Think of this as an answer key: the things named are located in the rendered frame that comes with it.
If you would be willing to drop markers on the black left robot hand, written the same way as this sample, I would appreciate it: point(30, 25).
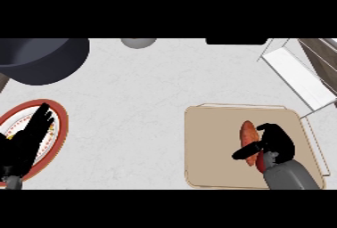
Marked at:
point(24, 145)

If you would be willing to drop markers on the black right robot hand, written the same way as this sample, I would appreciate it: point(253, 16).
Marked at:
point(277, 141)

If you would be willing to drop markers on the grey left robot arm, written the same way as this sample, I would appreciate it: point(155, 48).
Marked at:
point(14, 182)

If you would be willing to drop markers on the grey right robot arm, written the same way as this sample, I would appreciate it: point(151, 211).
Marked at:
point(287, 175)

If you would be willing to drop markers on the orange sweet potato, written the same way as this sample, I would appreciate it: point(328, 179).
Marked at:
point(249, 139)

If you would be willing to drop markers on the beige tray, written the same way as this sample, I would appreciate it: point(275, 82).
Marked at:
point(210, 148)

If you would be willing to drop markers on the red-rimmed white plate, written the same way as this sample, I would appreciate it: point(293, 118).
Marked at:
point(59, 130)

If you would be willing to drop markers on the dark grey pot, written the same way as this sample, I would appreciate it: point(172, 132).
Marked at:
point(42, 59)

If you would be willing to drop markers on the grey round object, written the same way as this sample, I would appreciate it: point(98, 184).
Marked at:
point(138, 42)

